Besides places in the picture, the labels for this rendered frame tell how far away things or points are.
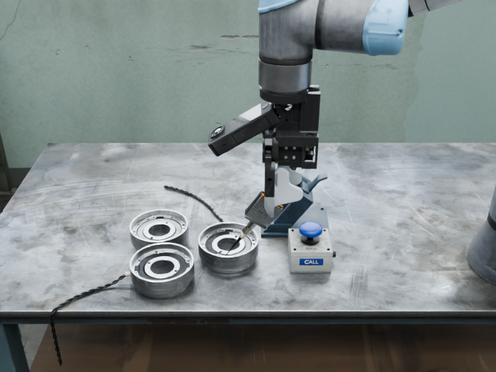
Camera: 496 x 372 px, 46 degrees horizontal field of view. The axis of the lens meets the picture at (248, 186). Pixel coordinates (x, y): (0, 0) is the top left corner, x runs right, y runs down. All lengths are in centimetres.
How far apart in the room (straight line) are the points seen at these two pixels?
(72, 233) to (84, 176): 22
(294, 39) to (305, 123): 13
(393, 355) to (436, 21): 169
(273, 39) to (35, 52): 199
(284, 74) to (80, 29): 188
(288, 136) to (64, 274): 46
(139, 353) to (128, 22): 163
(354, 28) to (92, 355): 82
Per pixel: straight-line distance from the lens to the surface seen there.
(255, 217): 94
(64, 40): 265
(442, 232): 116
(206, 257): 100
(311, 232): 98
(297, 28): 78
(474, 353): 130
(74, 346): 128
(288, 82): 81
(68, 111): 276
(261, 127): 85
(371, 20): 77
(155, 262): 100
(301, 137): 84
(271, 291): 97
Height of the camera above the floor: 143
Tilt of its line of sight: 30 degrees down
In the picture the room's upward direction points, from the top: straight up
